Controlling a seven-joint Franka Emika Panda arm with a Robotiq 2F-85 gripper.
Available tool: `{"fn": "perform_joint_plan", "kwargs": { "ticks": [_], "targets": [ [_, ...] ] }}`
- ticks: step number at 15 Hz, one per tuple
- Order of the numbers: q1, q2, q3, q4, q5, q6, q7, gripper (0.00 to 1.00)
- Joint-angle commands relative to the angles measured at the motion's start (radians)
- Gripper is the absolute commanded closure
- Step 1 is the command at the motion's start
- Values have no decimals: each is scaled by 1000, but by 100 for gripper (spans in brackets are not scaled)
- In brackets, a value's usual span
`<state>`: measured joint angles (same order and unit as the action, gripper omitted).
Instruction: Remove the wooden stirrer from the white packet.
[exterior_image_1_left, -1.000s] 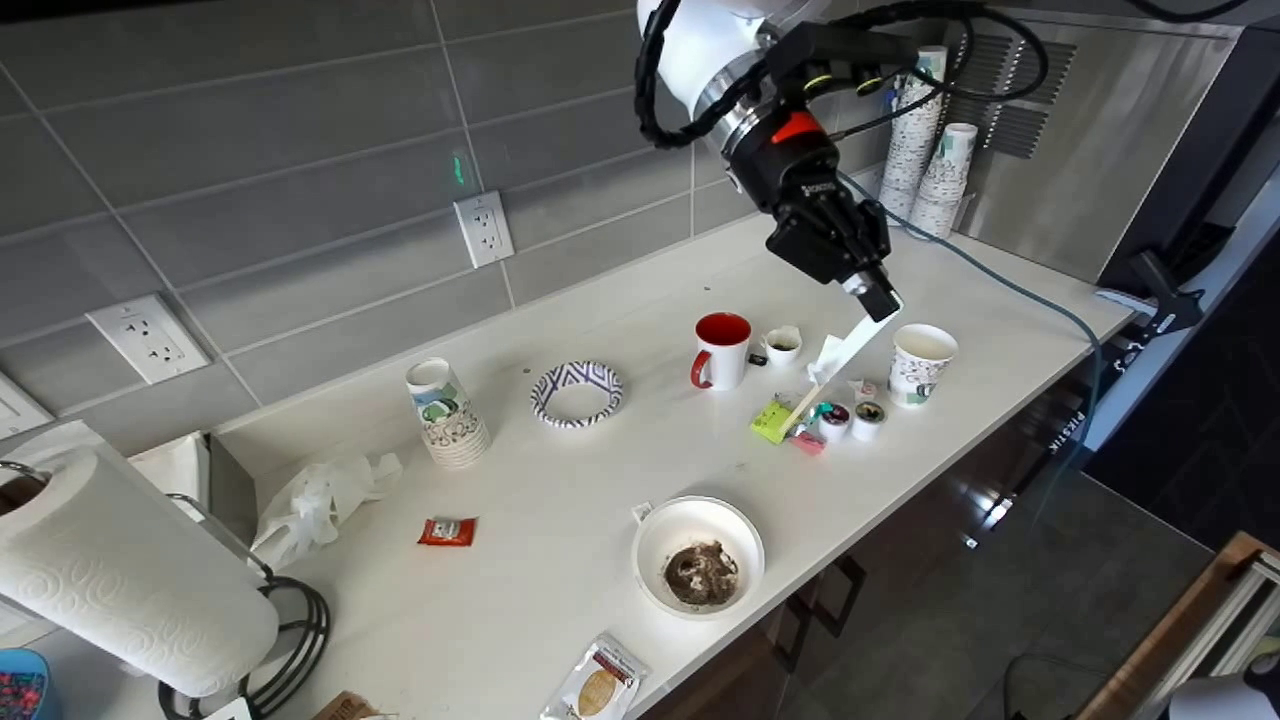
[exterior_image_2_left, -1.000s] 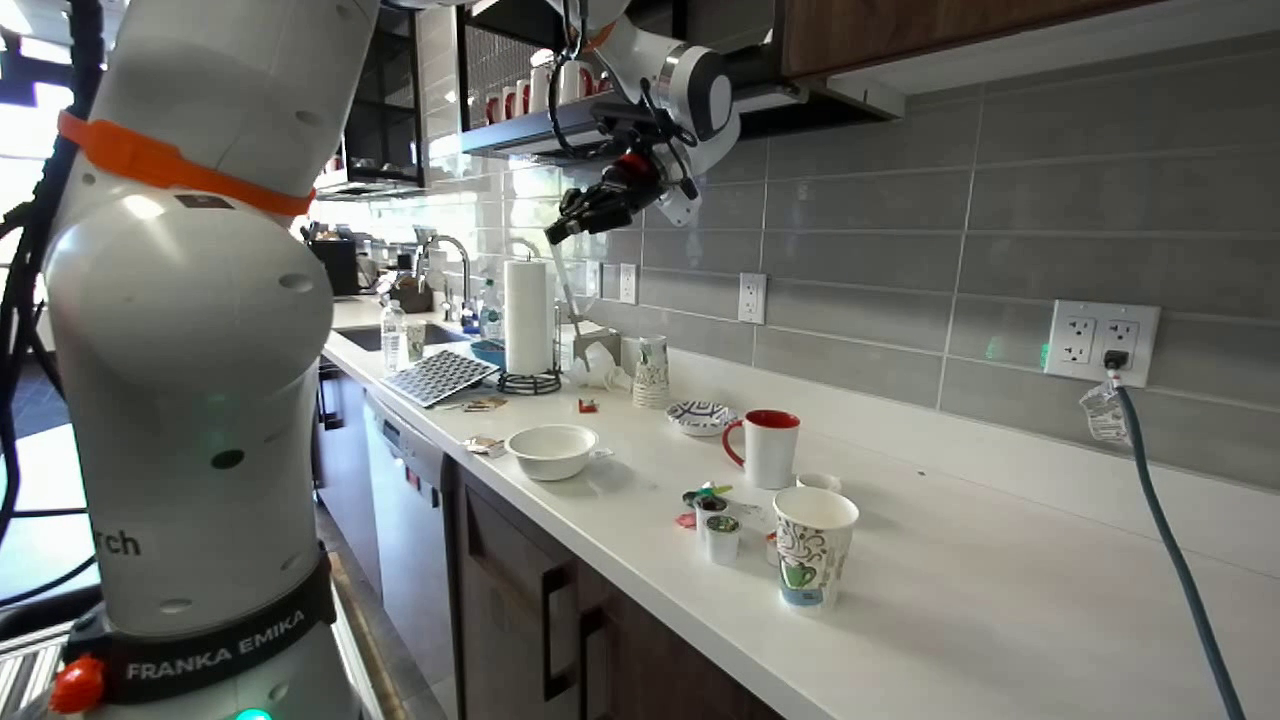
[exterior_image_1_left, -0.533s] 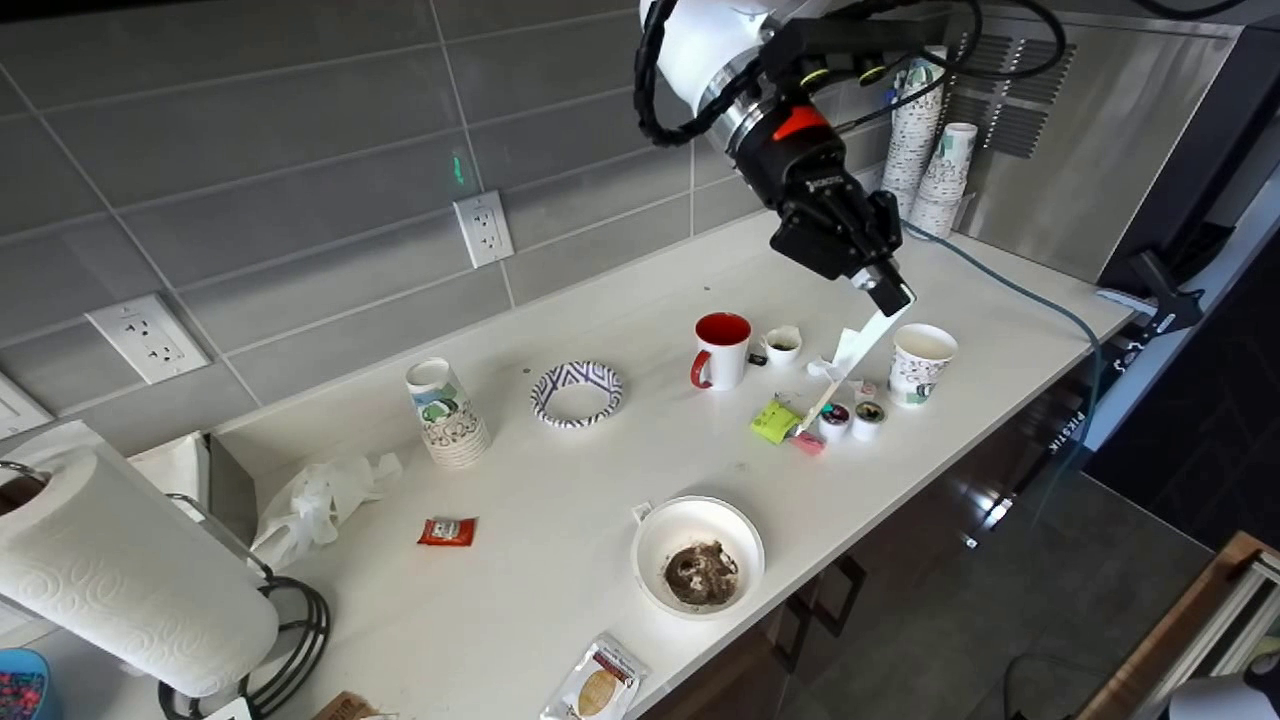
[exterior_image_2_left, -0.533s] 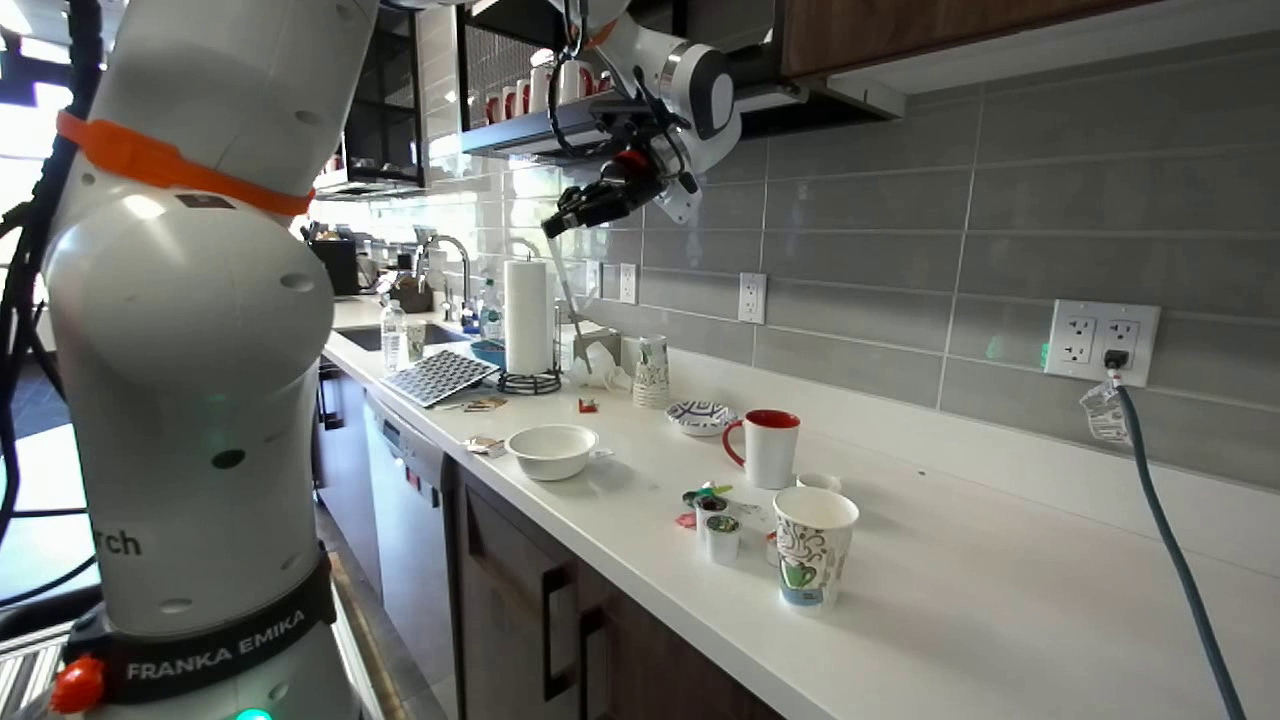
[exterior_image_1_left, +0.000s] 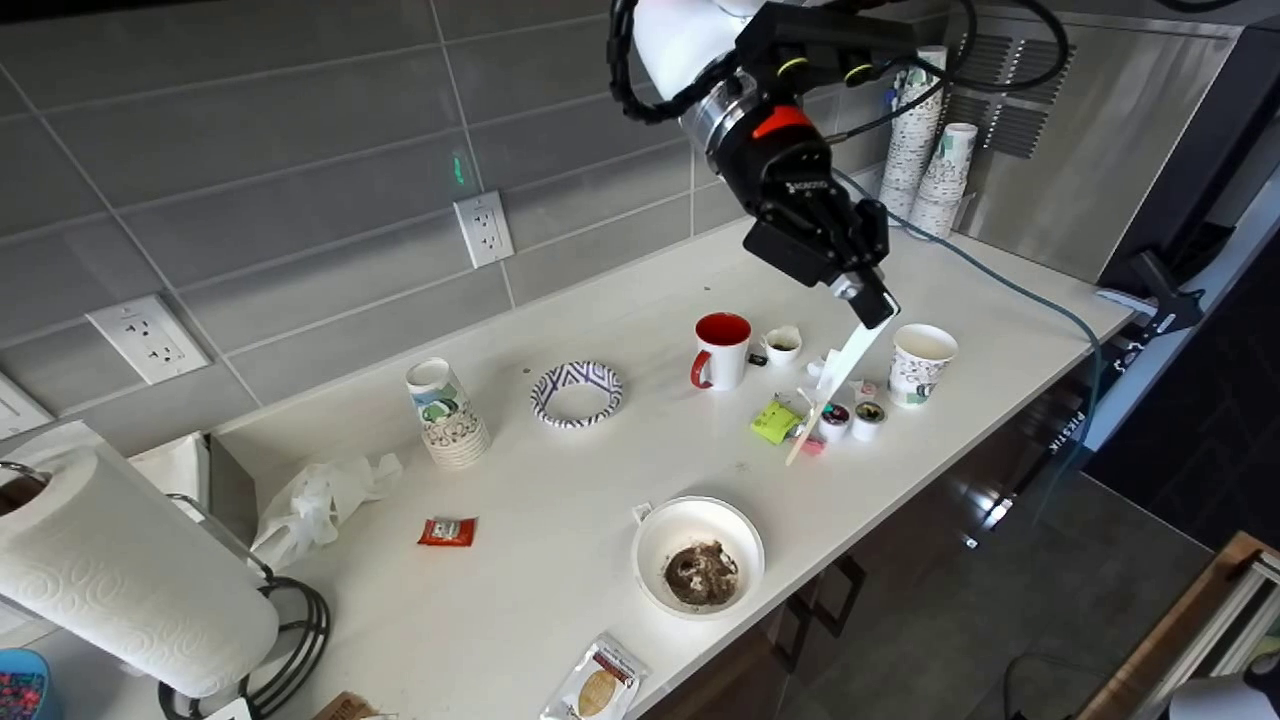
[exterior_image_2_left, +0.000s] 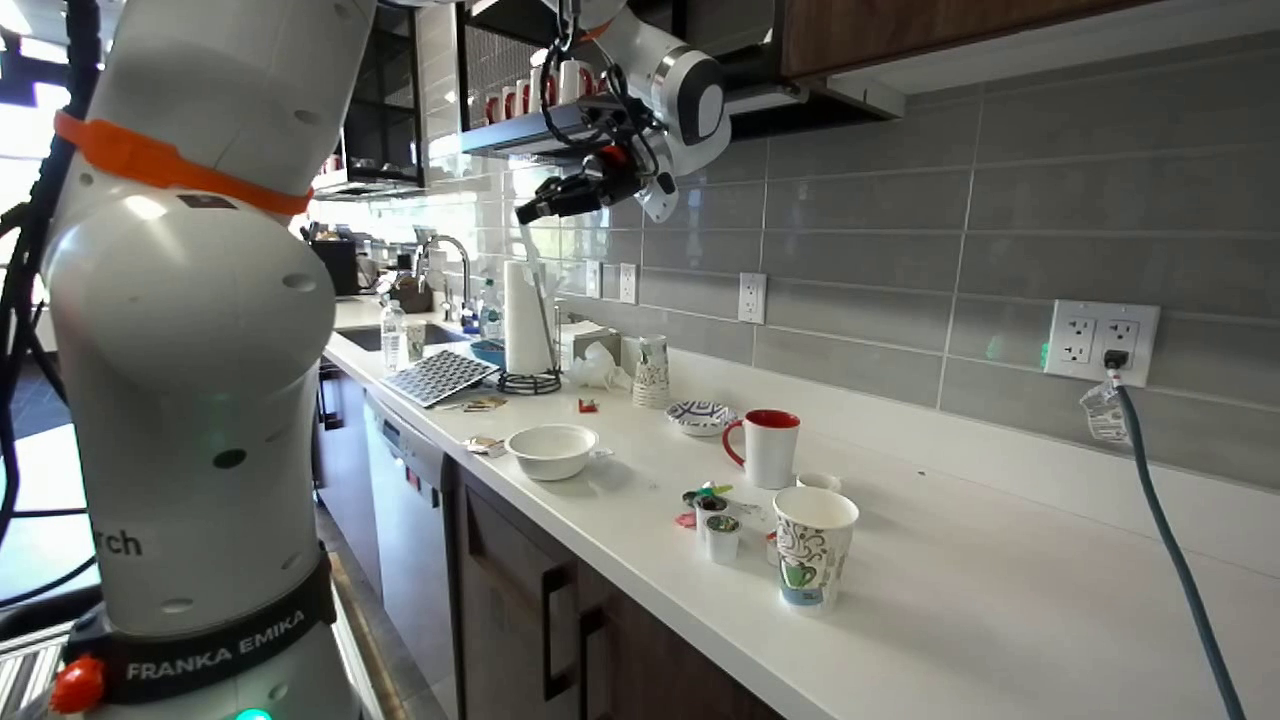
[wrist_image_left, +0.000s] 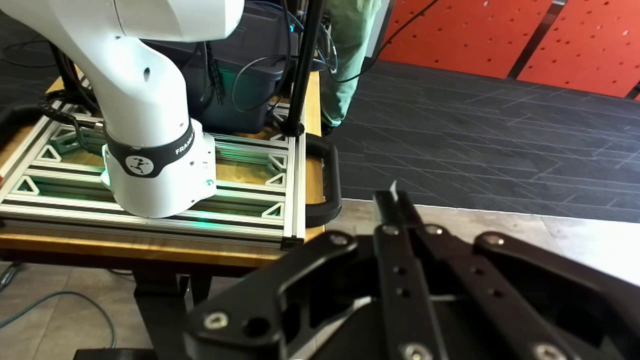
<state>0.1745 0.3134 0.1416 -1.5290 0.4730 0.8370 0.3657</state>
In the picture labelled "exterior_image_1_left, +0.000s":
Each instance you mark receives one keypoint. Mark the stainless steel fridge panel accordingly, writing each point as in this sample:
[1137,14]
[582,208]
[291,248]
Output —
[1105,147]

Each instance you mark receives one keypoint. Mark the small dark pod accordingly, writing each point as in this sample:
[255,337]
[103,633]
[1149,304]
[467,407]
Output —
[757,357]

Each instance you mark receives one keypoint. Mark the black camera clamp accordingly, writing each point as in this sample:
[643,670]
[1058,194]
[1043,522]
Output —
[1161,303]

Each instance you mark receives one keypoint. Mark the pink packet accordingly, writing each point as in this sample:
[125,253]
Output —
[808,449]

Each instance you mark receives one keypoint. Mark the clear snack packet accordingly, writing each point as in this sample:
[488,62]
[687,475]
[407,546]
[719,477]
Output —
[595,681]

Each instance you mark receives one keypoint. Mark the blue patterned container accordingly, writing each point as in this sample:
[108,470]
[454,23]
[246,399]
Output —
[23,686]

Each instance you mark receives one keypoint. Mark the white wall outlet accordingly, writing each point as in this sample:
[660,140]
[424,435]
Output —
[482,225]
[146,337]

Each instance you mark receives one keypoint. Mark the small brown packet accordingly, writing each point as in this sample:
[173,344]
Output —
[351,707]

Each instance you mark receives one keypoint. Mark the white metal box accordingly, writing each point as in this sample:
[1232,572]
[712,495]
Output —
[173,466]

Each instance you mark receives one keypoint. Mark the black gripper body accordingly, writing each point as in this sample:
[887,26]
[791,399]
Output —
[805,215]

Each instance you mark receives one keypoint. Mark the clear plastic bag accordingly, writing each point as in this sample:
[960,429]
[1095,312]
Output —
[322,501]

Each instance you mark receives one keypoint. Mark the patterned paper bowl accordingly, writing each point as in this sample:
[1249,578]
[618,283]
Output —
[578,389]

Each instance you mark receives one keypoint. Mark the floral paper cup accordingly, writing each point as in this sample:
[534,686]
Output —
[921,362]

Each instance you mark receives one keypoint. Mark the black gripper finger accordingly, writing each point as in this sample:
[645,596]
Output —
[860,303]
[875,298]

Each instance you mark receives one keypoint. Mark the black stool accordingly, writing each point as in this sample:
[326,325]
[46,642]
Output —
[820,604]

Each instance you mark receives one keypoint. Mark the short paper cup stack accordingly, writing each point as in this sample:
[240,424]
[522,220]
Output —
[951,174]

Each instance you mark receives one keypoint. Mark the small white creamer cup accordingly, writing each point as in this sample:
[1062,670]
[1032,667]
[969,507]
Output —
[780,344]

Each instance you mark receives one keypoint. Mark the small pod green lid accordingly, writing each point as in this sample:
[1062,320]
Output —
[871,422]

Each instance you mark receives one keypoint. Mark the white paper towel roll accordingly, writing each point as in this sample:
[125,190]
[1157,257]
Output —
[122,572]

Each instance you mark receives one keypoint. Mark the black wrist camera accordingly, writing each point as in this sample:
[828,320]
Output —
[842,46]

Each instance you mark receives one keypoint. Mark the pale metal rail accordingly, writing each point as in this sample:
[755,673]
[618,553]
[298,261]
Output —
[1227,266]

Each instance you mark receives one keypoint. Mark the patterned paper cup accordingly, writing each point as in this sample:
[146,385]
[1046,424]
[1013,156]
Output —
[444,415]

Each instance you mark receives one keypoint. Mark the red sauce packet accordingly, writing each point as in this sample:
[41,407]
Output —
[444,529]

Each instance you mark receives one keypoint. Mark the white bowl with food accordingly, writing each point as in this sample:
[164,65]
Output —
[698,549]

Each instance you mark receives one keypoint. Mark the white mug red inside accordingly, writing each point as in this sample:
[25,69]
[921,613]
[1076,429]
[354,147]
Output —
[720,349]

